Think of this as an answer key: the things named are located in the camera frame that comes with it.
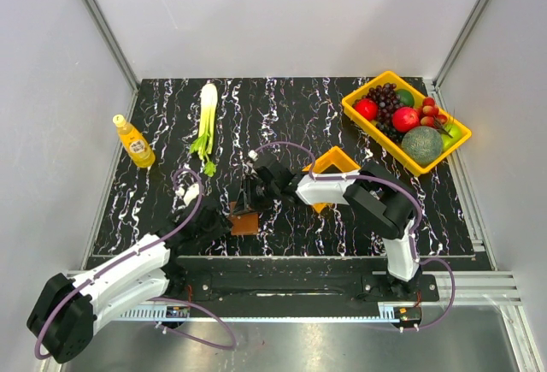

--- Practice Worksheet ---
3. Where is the dark purple grape bunch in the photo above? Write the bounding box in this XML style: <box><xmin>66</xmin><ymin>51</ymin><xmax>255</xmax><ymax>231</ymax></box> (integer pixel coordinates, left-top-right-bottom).
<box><xmin>365</xmin><ymin>83</ymin><xmax>404</xmax><ymax>144</ymax></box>

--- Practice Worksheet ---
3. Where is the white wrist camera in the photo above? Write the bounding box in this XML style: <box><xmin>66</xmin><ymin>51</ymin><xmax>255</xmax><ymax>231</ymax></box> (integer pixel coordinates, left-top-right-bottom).
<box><xmin>247</xmin><ymin>150</ymin><xmax>259</xmax><ymax>163</ymax></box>
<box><xmin>175</xmin><ymin>183</ymin><xmax>201</xmax><ymax>207</ymax></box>

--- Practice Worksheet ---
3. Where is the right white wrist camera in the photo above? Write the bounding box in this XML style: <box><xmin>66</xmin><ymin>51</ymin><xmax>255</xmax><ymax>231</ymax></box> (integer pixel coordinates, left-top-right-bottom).
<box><xmin>247</xmin><ymin>150</ymin><xmax>259</xmax><ymax>163</ymax></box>

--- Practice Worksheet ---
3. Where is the brown leather card holder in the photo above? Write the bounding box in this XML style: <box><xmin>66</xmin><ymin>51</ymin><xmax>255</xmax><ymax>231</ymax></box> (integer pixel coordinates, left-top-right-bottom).
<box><xmin>228</xmin><ymin>202</ymin><xmax>259</xmax><ymax>236</ymax></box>

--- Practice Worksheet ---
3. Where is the yellow juice bottle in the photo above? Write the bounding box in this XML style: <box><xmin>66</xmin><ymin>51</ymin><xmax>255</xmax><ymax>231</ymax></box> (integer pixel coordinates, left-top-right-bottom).
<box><xmin>112</xmin><ymin>115</ymin><xmax>156</xmax><ymax>168</ymax></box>

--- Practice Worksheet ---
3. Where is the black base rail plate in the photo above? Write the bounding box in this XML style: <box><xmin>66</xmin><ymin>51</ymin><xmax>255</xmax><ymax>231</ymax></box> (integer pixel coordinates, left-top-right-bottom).
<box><xmin>162</xmin><ymin>256</ymin><xmax>439</xmax><ymax>303</ymax></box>

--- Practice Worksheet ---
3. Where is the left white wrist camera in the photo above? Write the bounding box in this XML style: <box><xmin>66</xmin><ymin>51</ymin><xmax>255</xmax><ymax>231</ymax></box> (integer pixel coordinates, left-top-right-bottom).
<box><xmin>175</xmin><ymin>183</ymin><xmax>201</xmax><ymax>207</ymax></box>

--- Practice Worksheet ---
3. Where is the green netted melon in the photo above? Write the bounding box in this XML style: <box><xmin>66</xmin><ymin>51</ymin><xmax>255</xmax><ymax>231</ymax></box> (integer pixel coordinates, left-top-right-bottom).
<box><xmin>401</xmin><ymin>126</ymin><xmax>443</xmax><ymax>167</ymax></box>

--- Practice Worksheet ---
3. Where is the small orange plastic bin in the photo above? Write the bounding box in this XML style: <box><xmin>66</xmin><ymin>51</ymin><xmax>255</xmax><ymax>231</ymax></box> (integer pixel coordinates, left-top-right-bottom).
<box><xmin>296</xmin><ymin>146</ymin><xmax>361</xmax><ymax>213</ymax></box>

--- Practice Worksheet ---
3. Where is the red apple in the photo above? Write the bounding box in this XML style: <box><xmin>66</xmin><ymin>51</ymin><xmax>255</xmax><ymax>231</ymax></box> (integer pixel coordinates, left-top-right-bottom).
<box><xmin>353</xmin><ymin>98</ymin><xmax>379</xmax><ymax>121</ymax></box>

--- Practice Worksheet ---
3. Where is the green apple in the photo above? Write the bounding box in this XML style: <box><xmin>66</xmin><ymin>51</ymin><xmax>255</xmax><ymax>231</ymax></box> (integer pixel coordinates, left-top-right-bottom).
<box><xmin>441</xmin><ymin>124</ymin><xmax>462</xmax><ymax>152</ymax></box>

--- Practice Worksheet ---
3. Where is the dark green avocado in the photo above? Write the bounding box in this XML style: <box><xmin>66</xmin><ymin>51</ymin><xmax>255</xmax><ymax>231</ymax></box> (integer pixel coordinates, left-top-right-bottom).
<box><xmin>395</xmin><ymin>89</ymin><xmax>415</xmax><ymax>108</ymax></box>

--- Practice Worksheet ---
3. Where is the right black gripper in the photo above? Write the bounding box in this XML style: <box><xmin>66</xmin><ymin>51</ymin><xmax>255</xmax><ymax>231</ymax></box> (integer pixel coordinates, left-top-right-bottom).
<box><xmin>232</xmin><ymin>174</ymin><xmax>279</xmax><ymax>216</ymax></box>

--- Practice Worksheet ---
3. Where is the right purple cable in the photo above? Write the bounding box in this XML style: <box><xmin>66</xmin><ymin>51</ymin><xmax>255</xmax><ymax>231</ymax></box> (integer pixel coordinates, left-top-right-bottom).
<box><xmin>248</xmin><ymin>140</ymin><xmax>456</xmax><ymax>333</ymax></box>

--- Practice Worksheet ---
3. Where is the red lychee cluster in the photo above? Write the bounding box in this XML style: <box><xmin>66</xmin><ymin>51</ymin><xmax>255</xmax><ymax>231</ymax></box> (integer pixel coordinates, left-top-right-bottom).
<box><xmin>417</xmin><ymin>97</ymin><xmax>448</xmax><ymax>127</ymax></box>

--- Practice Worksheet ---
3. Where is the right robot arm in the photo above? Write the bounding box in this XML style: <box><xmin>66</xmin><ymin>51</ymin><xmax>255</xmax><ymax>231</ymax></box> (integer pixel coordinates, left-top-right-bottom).
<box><xmin>232</xmin><ymin>156</ymin><xmax>422</xmax><ymax>300</ymax></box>

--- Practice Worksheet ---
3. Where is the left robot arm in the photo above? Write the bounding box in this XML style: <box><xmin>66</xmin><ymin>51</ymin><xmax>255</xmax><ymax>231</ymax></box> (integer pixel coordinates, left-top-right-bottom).
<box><xmin>26</xmin><ymin>197</ymin><xmax>232</xmax><ymax>363</ymax></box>

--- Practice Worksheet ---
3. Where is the red pomegranate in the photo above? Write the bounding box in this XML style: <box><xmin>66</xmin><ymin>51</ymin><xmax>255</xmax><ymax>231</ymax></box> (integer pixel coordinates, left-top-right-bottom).
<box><xmin>391</xmin><ymin>107</ymin><xmax>421</xmax><ymax>133</ymax></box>

